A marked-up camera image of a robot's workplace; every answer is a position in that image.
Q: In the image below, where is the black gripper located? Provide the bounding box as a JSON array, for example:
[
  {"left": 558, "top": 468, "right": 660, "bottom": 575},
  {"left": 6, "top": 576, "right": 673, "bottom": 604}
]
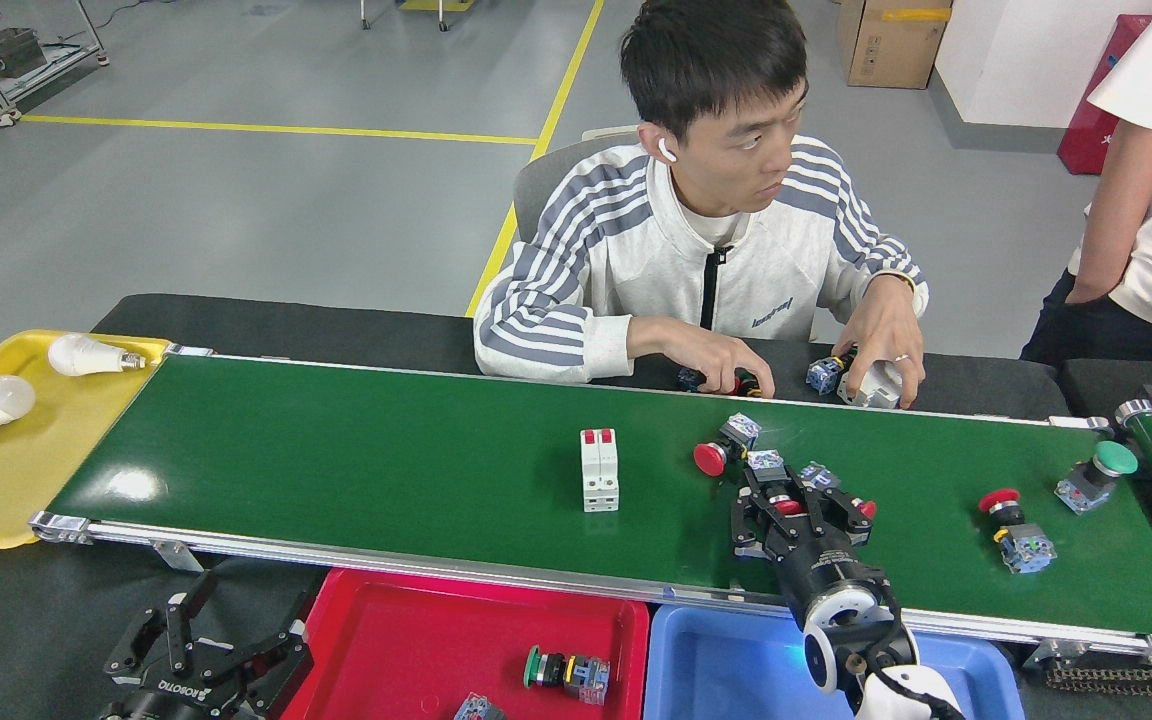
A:
[
  {"left": 731, "top": 465, "right": 887, "bottom": 613},
  {"left": 104, "top": 570, "right": 315, "bottom": 720}
]

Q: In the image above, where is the yellow tray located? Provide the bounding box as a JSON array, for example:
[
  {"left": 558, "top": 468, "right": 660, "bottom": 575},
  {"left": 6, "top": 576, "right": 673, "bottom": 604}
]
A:
[{"left": 0, "top": 330, "right": 172, "bottom": 549}]

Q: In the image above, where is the person's right hand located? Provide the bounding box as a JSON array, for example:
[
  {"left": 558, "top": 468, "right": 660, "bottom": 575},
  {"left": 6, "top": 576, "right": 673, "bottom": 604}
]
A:
[{"left": 631, "top": 318, "right": 775, "bottom": 398}]

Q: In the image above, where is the person's left hand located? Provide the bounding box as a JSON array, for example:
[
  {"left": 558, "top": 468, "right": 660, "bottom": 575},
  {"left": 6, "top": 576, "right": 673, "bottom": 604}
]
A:
[{"left": 833, "top": 278, "right": 927, "bottom": 409}]

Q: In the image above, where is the red bin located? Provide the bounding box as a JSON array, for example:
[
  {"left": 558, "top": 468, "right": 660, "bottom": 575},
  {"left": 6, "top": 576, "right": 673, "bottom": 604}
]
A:
[{"left": 281, "top": 568, "right": 652, "bottom": 720}]

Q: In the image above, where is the blue bin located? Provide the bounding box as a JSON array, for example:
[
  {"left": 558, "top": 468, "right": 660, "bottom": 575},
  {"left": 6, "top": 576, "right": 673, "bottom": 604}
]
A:
[{"left": 643, "top": 603, "right": 1027, "bottom": 720}]

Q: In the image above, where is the seated person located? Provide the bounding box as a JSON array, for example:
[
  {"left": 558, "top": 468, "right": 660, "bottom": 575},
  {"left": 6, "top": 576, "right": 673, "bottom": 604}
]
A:
[{"left": 473, "top": 0, "right": 930, "bottom": 411}]

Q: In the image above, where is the grey chair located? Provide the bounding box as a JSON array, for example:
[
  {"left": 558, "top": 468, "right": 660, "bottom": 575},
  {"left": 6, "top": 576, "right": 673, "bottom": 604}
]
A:
[{"left": 513, "top": 125, "right": 642, "bottom": 246}]

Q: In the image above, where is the red fire extinguisher cabinet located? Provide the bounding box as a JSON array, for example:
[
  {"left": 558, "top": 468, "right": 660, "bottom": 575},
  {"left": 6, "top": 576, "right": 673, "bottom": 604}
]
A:
[{"left": 1056, "top": 13, "right": 1152, "bottom": 176}]

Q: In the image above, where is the cardboard box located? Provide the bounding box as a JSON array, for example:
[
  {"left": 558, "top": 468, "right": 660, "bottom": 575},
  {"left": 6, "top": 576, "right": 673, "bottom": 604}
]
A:
[{"left": 836, "top": 0, "right": 953, "bottom": 89}]

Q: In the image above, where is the metal rack on wheels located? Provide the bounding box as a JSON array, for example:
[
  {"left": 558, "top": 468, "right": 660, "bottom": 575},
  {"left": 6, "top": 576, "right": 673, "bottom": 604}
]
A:
[{"left": 0, "top": 0, "right": 109, "bottom": 149}]

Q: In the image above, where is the white stand on wheels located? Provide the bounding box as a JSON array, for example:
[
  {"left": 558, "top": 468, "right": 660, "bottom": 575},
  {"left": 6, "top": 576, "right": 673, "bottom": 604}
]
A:
[{"left": 361, "top": 0, "right": 477, "bottom": 33}]

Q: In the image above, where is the black conveyor drive chain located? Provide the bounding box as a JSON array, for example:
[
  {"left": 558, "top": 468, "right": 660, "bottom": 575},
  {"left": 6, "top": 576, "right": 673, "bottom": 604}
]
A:
[{"left": 1044, "top": 662, "right": 1152, "bottom": 698}]

